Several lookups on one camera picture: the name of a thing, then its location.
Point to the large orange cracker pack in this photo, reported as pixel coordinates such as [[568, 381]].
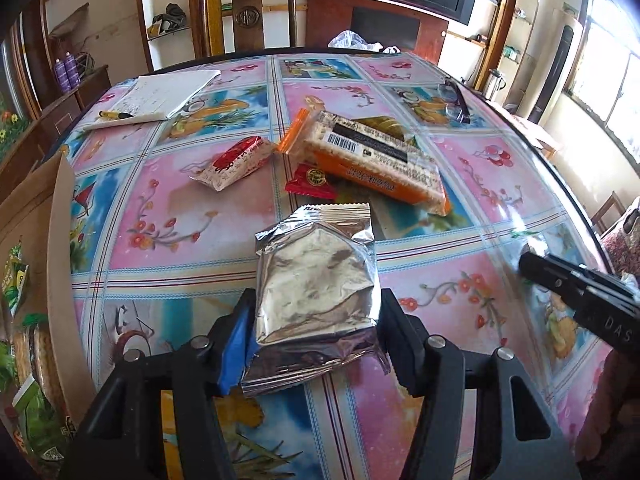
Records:
[[380, 170]]

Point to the dark wooden door frame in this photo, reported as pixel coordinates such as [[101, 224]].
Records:
[[35, 45]]

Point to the white plastic bag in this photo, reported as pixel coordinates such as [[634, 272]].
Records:
[[352, 40]]

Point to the silver foil snack packet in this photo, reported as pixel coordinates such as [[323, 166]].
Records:
[[310, 280]]

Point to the small clear green candy packet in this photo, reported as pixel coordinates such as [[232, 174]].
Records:
[[530, 245]]

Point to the yellow black pen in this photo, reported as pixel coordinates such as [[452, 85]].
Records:
[[115, 114]]

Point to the green-edged cracker packet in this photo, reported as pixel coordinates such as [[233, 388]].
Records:
[[37, 360]]

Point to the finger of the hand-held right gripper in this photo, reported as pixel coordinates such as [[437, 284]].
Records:
[[555, 272]]

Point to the bright window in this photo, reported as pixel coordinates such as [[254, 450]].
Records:
[[610, 75]]

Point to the brown cardboard box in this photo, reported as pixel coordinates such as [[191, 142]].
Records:
[[50, 240]]

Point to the floral printed tablecloth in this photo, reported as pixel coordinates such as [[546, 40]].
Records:
[[200, 230]]

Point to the small red snack packet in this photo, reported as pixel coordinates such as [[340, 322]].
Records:
[[312, 180]]

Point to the red white snack packet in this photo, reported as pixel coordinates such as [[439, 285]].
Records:
[[235, 160]]

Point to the dark wooden sideboard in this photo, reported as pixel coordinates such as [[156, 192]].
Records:
[[45, 125]]

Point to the floral printed cloth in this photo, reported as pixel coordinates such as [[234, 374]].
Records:
[[622, 245]]

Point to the red-brown television cabinet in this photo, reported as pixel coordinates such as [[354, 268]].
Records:
[[325, 20]]

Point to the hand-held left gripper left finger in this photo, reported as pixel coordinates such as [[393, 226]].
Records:
[[235, 355]]

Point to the white notebook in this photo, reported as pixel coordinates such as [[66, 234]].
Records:
[[165, 90]]

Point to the metal kettle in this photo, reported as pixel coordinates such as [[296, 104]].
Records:
[[496, 84]]

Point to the carved wooden chair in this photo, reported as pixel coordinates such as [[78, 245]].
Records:
[[247, 15]]

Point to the person's right hand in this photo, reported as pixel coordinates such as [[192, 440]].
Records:
[[612, 410]]

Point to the green pea snack packet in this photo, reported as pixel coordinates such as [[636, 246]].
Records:
[[40, 425], [14, 280]]

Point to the brown cloth bag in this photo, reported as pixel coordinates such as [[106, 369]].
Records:
[[70, 22]]

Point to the olive green snack packet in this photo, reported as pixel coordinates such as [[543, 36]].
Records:
[[385, 125]]

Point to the wood-framed wall shelf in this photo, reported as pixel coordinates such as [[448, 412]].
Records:
[[515, 20]]

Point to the dark-framed eyeglasses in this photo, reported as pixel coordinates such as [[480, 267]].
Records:
[[457, 102]]

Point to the small wooden table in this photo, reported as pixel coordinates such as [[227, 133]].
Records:
[[537, 137]]

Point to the floral painted panel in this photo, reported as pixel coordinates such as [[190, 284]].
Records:
[[10, 130]]

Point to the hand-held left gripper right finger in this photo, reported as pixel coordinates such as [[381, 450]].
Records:
[[400, 345]]

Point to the black yellow shelf clutter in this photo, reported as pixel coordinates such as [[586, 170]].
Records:
[[167, 22]]

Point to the plain wooden chair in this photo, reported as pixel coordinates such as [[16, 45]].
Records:
[[607, 212]]

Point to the white standing air conditioner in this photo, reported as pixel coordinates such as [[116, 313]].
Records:
[[555, 70]]

